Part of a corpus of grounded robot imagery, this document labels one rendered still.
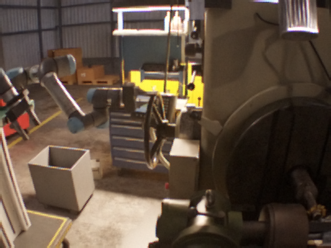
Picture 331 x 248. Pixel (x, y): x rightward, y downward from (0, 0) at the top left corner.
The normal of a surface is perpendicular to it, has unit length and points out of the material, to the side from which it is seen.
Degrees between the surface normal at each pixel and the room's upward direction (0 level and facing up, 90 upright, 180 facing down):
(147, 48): 90
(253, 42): 90
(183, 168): 90
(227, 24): 90
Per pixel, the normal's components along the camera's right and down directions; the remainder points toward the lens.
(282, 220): -0.07, -0.70
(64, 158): -0.17, 0.36
